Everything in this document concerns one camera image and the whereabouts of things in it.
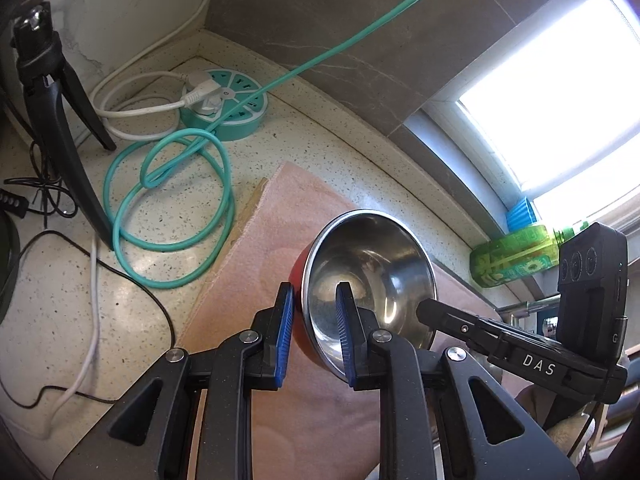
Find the red steel bowl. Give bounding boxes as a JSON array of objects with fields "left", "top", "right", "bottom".
[{"left": 288, "top": 209, "right": 437, "bottom": 382}]

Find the chrome kitchen faucet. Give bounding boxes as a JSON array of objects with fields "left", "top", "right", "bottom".
[{"left": 497, "top": 294, "right": 561, "bottom": 326}]

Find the white-gloved right hand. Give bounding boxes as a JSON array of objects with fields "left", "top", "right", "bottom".
[{"left": 515, "top": 385, "right": 596, "bottom": 466}]

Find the green dish soap bottle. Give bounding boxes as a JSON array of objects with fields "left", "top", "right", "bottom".
[{"left": 470, "top": 220, "right": 590, "bottom": 288}]

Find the blue ribbed sponge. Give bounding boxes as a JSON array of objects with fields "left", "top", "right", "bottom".
[{"left": 506, "top": 197, "right": 538, "bottom": 233}]

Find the pink towel mat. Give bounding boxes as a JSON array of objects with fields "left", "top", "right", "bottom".
[{"left": 174, "top": 160, "right": 532, "bottom": 480}]

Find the dark green dish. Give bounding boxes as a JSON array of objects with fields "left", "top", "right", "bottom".
[{"left": 0, "top": 211, "right": 21, "bottom": 322}]

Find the teal round power strip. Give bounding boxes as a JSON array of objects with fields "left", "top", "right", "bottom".
[{"left": 180, "top": 68, "right": 268, "bottom": 142}]

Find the black cable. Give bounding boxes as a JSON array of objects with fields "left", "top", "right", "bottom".
[{"left": 0, "top": 138, "right": 177, "bottom": 410}]

